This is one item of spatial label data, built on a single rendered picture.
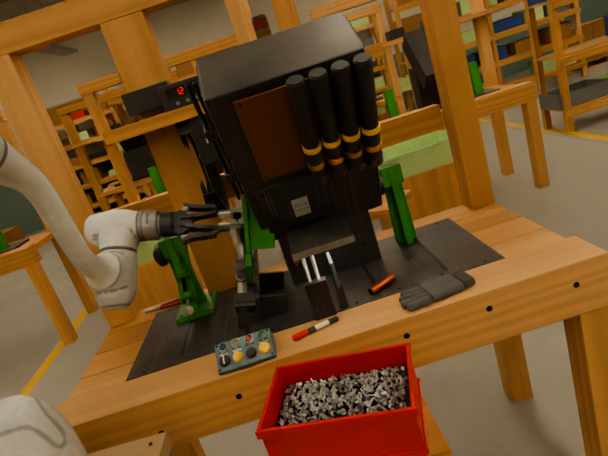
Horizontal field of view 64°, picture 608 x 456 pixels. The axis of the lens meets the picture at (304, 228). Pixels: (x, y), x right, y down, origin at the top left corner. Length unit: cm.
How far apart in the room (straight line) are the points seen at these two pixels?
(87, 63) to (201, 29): 253
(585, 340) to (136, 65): 153
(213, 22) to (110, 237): 1017
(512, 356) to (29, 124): 198
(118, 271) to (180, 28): 1030
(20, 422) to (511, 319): 109
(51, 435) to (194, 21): 1082
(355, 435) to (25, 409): 58
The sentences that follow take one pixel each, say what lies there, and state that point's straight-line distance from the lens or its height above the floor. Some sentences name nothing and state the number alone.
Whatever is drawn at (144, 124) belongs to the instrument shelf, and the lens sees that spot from 160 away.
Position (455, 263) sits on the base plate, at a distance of 146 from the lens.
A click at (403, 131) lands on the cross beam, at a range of 185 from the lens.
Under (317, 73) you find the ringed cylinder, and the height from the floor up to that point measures 152.
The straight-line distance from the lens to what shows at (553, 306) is 140.
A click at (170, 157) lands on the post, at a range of 172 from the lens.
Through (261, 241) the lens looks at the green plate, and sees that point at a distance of 138.
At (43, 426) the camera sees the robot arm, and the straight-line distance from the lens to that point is 100.
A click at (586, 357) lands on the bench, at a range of 154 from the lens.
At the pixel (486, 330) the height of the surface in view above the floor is 79.
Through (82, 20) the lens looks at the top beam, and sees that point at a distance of 177.
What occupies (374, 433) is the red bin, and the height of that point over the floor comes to 87.
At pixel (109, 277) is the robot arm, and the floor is 119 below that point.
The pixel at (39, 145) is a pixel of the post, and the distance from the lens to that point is 183.
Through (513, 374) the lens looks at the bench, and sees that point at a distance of 227.
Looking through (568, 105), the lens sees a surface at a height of 30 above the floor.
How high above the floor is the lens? 153
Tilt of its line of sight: 17 degrees down
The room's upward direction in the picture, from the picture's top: 18 degrees counter-clockwise
